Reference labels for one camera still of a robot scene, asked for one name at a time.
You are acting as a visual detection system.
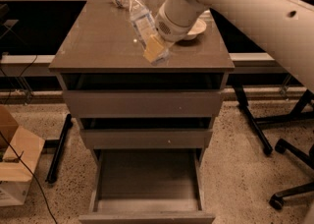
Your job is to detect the grey top drawer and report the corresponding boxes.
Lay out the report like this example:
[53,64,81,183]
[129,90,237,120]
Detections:
[63,90,223,118]

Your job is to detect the black table leg right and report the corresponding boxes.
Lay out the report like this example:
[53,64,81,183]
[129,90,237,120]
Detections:
[233,84,273,155]

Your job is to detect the grey middle drawer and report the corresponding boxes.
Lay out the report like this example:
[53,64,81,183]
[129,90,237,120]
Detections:
[80,129,212,149]

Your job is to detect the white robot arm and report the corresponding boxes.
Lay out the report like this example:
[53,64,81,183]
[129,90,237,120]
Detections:
[144,0,314,91]

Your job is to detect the black table leg left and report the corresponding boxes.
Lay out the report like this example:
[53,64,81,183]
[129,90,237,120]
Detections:
[44,114,73,184]

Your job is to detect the grey open bottom drawer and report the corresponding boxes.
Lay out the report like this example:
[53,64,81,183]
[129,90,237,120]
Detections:
[78,149,215,224]

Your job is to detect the grey drawer cabinet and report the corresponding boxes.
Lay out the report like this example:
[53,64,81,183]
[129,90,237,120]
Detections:
[47,0,236,157]

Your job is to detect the black table leg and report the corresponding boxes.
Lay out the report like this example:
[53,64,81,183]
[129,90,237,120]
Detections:
[233,84,273,155]
[44,114,73,184]

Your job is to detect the black cable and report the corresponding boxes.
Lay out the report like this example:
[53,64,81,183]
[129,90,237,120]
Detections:
[0,132,59,224]

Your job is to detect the white paper bowl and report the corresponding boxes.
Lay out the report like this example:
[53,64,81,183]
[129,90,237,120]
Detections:
[184,19,207,40]

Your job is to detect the brown cardboard box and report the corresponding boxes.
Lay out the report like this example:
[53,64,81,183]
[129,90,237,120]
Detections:
[0,105,45,206]

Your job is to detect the black office chair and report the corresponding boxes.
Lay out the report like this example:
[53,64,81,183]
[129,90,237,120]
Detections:
[254,88,314,210]

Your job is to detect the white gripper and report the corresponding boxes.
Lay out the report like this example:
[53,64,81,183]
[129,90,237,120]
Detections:
[143,4,193,63]

